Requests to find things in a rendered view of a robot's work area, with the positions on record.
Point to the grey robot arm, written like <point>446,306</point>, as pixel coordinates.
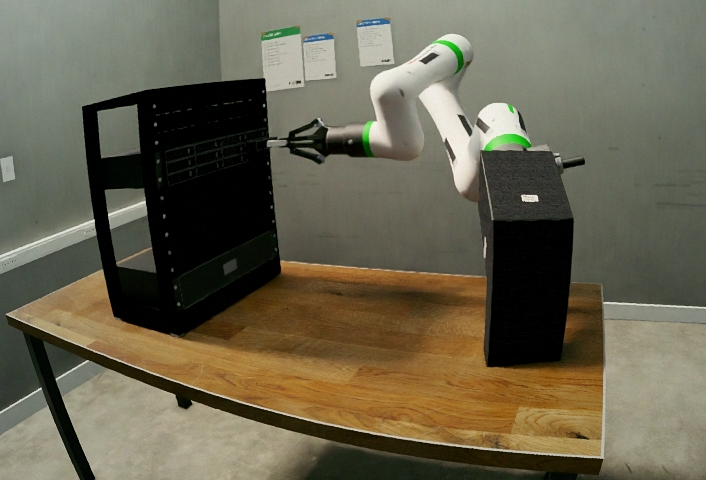
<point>399,135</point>

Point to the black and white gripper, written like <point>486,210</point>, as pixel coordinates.
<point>334,141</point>

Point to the black server rack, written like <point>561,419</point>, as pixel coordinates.
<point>214,237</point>

